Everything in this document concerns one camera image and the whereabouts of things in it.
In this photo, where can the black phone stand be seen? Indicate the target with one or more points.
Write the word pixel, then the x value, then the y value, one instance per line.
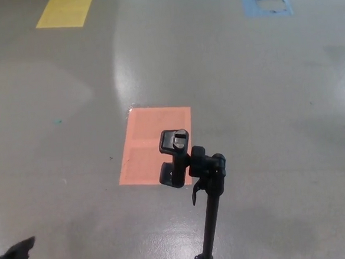
pixel 206 165

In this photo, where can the orange floor tape patch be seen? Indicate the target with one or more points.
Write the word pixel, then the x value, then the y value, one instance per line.
pixel 146 137

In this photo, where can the yellow floor tape patch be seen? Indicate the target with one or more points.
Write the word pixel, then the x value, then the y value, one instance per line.
pixel 65 9

